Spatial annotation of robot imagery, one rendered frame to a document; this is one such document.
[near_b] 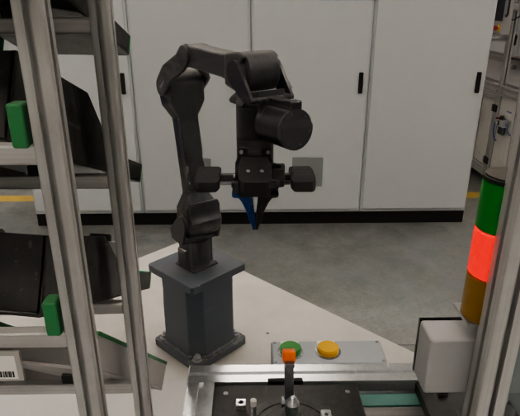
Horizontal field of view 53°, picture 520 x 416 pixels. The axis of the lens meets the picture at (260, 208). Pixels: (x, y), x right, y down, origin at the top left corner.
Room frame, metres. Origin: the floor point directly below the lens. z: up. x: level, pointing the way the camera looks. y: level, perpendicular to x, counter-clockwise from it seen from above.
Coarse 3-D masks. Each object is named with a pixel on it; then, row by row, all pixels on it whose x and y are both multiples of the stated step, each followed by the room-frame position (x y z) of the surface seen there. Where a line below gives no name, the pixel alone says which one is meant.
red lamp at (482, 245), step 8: (480, 232) 0.46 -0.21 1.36; (472, 240) 0.47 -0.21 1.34; (480, 240) 0.45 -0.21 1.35; (488, 240) 0.45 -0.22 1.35; (472, 248) 0.47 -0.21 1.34; (480, 248) 0.45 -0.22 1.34; (488, 248) 0.45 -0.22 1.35; (472, 256) 0.46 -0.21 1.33; (480, 256) 0.45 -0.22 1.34; (488, 256) 0.45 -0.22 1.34; (472, 264) 0.46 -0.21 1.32; (480, 264) 0.45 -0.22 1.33; (488, 264) 0.45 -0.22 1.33; (472, 272) 0.46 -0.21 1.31; (480, 272) 0.45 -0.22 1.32; (488, 272) 0.44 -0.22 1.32
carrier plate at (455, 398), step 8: (416, 384) 0.70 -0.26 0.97; (416, 392) 0.69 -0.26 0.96; (448, 392) 0.68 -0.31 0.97; (456, 392) 0.68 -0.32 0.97; (464, 392) 0.68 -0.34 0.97; (424, 400) 0.66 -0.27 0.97; (432, 400) 0.66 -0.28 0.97; (440, 400) 0.66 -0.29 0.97; (448, 400) 0.66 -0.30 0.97; (456, 400) 0.66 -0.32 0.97; (464, 400) 0.66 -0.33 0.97; (424, 408) 0.65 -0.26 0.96; (432, 408) 0.64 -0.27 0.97; (440, 408) 0.64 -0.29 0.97; (448, 408) 0.64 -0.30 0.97; (456, 408) 0.64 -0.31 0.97
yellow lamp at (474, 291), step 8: (472, 280) 0.46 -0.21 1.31; (480, 280) 0.45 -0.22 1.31; (464, 288) 0.47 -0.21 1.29; (472, 288) 0.45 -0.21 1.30; (480, 288) 0.45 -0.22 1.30; (464, 296) 0.47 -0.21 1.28; (472, 296) 0.45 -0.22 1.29; (480, 296) 0.45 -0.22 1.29; (464, 304) 0.46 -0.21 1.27; (472, 304) 0.45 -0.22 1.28; (480, 304) 0.45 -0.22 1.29; (464, 312) 0.46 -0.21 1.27; (472, 312) 0.45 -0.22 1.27; (480, 312) 0.44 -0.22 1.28; (472, 320) 0.45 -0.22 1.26
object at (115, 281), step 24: (0, 240) 0.43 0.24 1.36; (24, 240) 0.42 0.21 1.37; (48, 240) 0.42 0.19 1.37; (96, 240) 0.51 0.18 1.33; (0, 264) 0.42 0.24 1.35; (24, 264) 0.41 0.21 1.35; (48, 264) 0.42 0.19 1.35; (96, 264) 0.50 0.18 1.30; (0, 288) 0.41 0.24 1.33; (24, 288) 0.40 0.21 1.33; (48, 288) 0.41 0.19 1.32; (96, 288) 0.49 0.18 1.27; (120, 288) 0.55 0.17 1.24; (144, 288) 0.62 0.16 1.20; (0, 312) 0.40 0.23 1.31; (24, 312) 0.40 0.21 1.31
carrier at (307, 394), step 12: (348, 384) 0.70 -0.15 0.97; (216, 396) 0.67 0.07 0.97; (228, 396) 0.67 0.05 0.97; (240, 396) 0.67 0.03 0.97; (252, 396) 0.67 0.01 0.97; (264, 396) 0.67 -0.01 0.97; (276, 396) 0.67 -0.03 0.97; (300, 396) 0.67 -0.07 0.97; (312, 396) 0.67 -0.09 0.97; (324, 396) 0.67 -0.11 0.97; (336, 396) 0.67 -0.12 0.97; (348, 396) 0.67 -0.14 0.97; (360, 396) 0.67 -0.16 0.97; (216, 408) 0.64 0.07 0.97; (228, 408) 0.64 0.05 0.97; (252, 408) 0.54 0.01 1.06; (264, 408) 0.62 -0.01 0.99; (276, 408) 0.62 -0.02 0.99; (288, 408) 0.57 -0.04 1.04; (300, 408) 0.58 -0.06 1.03; (312, 408) 0.62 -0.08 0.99; (324, 408) 0.64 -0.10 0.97; (336, 408) 0.64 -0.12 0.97; (348, 408) 0.64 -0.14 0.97; (360, 408) 0.64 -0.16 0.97
